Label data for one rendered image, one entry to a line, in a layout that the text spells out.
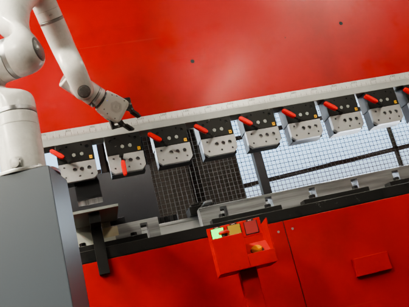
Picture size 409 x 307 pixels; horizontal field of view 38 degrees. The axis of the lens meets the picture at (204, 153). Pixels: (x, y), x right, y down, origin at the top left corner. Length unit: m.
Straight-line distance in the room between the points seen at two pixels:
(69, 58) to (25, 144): 0.63
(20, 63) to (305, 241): 1.29
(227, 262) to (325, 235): 0.56
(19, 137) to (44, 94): 0.93
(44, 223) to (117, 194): 1.46
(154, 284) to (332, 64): 1.30
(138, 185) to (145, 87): 0.62
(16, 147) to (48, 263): 0.33
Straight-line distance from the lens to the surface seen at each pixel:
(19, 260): 1.55
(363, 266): 2.44
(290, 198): 2.54
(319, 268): 2.40
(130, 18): 2.73
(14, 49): 1.74
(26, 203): 1.56
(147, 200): 2.97
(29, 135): 1.66
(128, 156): 2.46
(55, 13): 2.22
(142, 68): 2.61
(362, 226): 2.49
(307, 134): 2.63
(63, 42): 2.23
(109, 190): 2.98
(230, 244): 2.01
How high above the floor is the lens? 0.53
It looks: 15 degrees up
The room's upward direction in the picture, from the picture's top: 14 degrees counter-clockwise
